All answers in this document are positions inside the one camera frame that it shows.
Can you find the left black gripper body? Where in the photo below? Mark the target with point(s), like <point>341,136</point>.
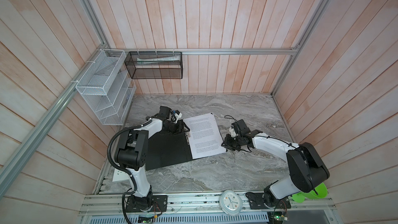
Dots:
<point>173,128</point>

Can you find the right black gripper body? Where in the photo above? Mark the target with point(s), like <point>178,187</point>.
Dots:
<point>232,142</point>

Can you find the blue black file folder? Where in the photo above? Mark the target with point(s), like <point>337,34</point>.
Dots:
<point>166,149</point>

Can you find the white printed paper stack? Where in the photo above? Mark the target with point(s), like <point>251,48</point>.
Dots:
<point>204,136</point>

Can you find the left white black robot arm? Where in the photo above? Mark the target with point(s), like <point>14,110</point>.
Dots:
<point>128,150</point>

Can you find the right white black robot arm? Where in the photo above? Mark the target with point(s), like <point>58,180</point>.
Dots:
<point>306,168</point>

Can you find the white round clock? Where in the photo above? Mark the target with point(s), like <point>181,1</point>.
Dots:
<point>231,203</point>

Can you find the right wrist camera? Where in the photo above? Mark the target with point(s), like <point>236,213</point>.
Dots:
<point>240,128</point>

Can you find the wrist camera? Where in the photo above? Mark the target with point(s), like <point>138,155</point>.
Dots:
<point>240,128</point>
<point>175,116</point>

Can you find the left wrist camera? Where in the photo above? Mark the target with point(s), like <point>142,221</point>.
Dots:
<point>175,116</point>

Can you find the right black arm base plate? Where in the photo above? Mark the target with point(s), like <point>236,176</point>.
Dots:
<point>256,201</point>

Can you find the black mesh wall basket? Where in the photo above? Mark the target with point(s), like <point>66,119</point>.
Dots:
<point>154,65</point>

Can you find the white wall socket plate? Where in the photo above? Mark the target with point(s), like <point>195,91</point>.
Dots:
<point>119,176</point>

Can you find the white wire mesh shelf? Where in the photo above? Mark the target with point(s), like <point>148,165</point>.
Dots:
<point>107,89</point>

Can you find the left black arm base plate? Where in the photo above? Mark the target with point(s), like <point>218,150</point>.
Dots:
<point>157,203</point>

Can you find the aluminium front rail frame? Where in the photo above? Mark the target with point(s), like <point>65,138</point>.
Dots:
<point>204,208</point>

